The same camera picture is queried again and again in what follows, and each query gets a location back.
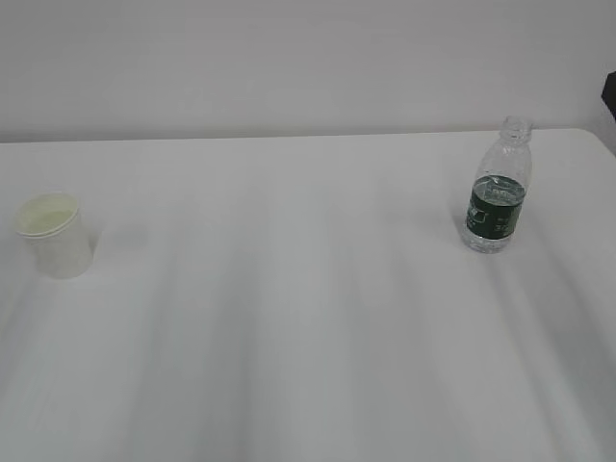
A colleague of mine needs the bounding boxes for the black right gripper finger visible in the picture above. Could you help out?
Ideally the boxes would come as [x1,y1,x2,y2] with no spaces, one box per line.
[602,71,616,118]

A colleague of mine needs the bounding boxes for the clear green-label water bottle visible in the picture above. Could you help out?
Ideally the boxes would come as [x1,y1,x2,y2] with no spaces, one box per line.
[463,115,532,254]

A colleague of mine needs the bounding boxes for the white paper cup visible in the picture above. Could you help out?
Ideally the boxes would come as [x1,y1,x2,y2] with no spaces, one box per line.
[15,192,93,279]

